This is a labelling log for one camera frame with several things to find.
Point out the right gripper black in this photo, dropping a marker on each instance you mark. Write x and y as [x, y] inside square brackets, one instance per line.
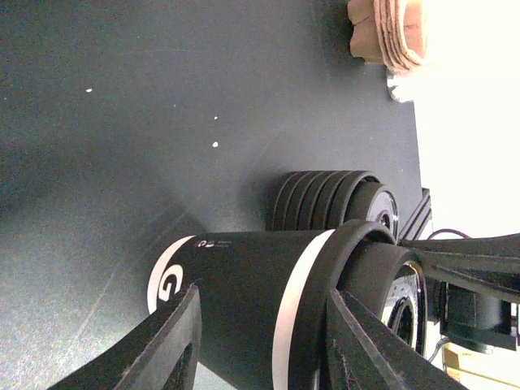
[482, 278]

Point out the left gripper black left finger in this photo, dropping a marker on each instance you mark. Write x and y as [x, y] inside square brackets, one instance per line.
[160, 353]

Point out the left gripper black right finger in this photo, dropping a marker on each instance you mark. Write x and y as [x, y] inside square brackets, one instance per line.
[362, 353]

